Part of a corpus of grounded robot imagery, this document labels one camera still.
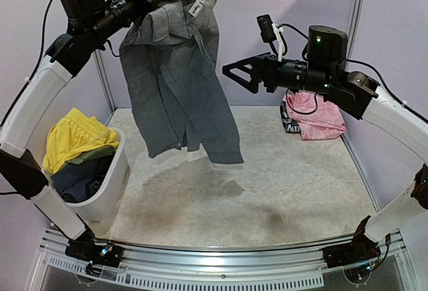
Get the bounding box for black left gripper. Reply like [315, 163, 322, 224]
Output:
[87, 0, 169, 43]

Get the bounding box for grey button-up shirt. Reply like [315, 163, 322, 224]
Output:
[120, 0, 243, 165]

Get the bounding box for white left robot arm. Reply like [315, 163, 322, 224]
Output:
[1, 0, 160, 260]

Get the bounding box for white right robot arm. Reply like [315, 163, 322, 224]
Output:
[222, 24, 427, 262]

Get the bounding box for white laundry basket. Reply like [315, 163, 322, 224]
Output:
[46, 128, 128, 221]

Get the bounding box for pink folded garment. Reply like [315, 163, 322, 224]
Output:
[283, 90, 347, 141]

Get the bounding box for yellow shorts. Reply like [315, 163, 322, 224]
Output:
[43, 108, 120, 175]

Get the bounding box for olive green garment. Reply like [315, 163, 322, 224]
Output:
[66, 145, 116, 165]

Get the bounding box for navy blue garment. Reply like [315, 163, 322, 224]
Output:
[51, 155, 113, 203]

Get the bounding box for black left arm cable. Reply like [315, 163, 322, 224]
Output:
[0, 0, 121, 128]

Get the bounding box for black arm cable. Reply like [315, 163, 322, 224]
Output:
[0, 0, 121, 128]
[280, 23, 428, 121]

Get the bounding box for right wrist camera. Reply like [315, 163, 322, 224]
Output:
[256, 14, 286, 62]

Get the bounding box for left aluminium corner post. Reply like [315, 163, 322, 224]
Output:
[92, 50, 116, 114]

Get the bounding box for aluminium corner post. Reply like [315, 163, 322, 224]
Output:
[330, 0, 368, 103]
[92, 50, 116, 114]

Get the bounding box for right aluminium corner post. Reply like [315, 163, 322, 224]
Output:
[330, 0, 368, 103]

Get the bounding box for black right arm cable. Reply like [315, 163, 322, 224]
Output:
[280, 23, 428, 121]

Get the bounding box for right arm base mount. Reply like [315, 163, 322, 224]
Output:
[322, 233, 391, 271]

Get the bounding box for aluminium front rail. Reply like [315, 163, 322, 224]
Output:
[30, 229, 417, 290]

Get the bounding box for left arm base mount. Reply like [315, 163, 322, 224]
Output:
[65, 238, 124, 268]

